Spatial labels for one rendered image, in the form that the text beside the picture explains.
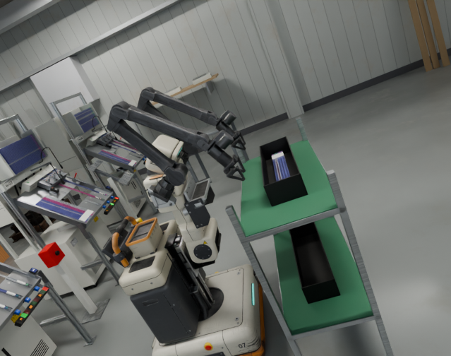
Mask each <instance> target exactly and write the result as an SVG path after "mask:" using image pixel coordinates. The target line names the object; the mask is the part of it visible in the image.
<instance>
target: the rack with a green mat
mask: <svg viewBox="0 0 451 356"><path fill-rule="evenodd" d="M296 122H297V124H298V127H299V131H300V133H301V137H302V139H303V140H302V141H299V142H296V143H293V144H291V145H290V147H291V150H292V153H293V154H294V158H295V160H296V163H297V165H298V168H299V171H300V173H301V176H302V179H303V182H304V184H305V187H306V190H307V192H308V195H306V196H302V197H300V198H296V199H294V200H291V201H287V202H285V203H281V204H279V205H276V206H273V207H272V206H271V204H270V201H269V199H268V197H267V194H266V192H265V189H264V187H263V176H262V168H261V161H260V156H259V157H256V158H253V159H251V160H248V161H246V159H245V157H244V155H243V152H242V150H241V149H238V148H236V151H237V153H238V155H239V158H240V160H241V162H242V165H243V167H244V169H245V172H244V173H242V174H243V175H244V177H245V180H244V181H241V217H240V220H239V218H238V216H237V214H236V211H235V210H234V207H233V205H230V206H226V208H225V210H226V212H227V215H228V217H229V219H230V221H231V223H232V225H233V227H234V229H235V231H236V234H237V236H238V238H239V240H240V242H241V244H242V246H243V248H244V251H245V252H246V255H247V257H248V259H249V261H250V262H251V265H252V267H253V270H254V271H255V274H256V275H257V277H258V279H259V281H260V284H261V286H262V288H263V290H264V292H265V294H266V296H267V298H268V300H269V303H270V305H271V307H272V309H273V311H274V313H275V315H276V317H277V320H278V321H279V324H280V326H281V327H282V330H283V331H284V334H285V336H286V338H287V340H288V342H289V344H290V346H291V348H292V350H293V352H294V355H295V356H303V355H302V354H301V351H300V349H299V347H298V345H297V343H296V340H295V339H298V338H303V337H306V336H311V335H315V334H318V333H323V332H327V331H332V330H335V329H338V328H344V327H347V326H353V325H356V324H361V323H364V322H367V321H372V320H375V322H376V325H377V327H378V331H379V334H380V337H381V340H382V342H383V346H384V348H385V352H386V355H387V356H394V355H393V351H392V348H391V345H390V342H389V339H388V336H387V332H386V330H385V326H384V323H383V320H382V317H381V315H380V310H379V308H378V304H377V302H376V299H375V295H374V293H373V288H372V286H371V282H370V280H369V277H368V274H367V271H366V267H365V264H364V262H363V258H362V255H361V252H360V249H359V245H358V242H357V240H356V236H355V234H354V230H353V227H352V224H351V220H350V218H349V214H348V212H347V207H346V206H345V202H344V199H343V196H342V192H341V190H340V187H339V183H338V181H337V177H336V174H335V171H334V170H330V171H327V172H326V171H325V168H324V167H323V165H322V163H321V161H320V160H319V158H318V156H317V155H316V153H315V151H314V149H313V147H312V146H311V144H310V142H309V141H308V138H307V135H306V132H305V129H304V127H303V123H302V120H301V118H300V117H298V118H296ZM336 214H340V217H341V219H342V223H343V226H344V229H345V232H346V234H347V238H348V240H349V244H350V247H351V250H352V253H353V255H354V256H353V255H352V253H351V251H350V249H349V246H348V244H347V242H346V240H345V238H344V236H343V234H342V231H341V230H340V228H339V225H338V224H337V221H336V219H335V217H334V215H336ZM312 222H315V225H316V227H317V230H318V233H319V235H320V239H321V241H322V243H323V247H324V250H325V253H326V255H327V259H328V261H329V263H330V267H331V269H332V272H333V275H334V277H335V281H336V283H337V286H338V289H339V292H340V294H341V295H340V296H336V297H332V298H329V299H324V300H321V301H318V302H313V303H310V304H308V302H307V301H306V298H305V296H304V293H303V291H302V289H301V283H300V280H299V274H298V270H297V266H296V260H295V256H294V250H293V246H292V243H291V237H290V233H289V230H290V229H292V228H295V227H299V226H302V225H305V224H308V223H312ZM270 235H273V238H274V244H275V255H276V260H277V271H278V277H279V288H280V293H281V299H282V310H283V313H282V310H281V308H280V306H279V304H278V302H277V300H276V297H275V295H274V293H273V291H272V289H271V287H270V284H269V282H268V281H267V278H266V276H265V274H264V272H263V270H262V268H261V265H260V263H259V261H258V259H257V257H256V254H255V252H254V250H253V248H252V246H251V243H250V242H252V241H255V240H257V239H261V238H264V237H268V236H270Z"/></svg>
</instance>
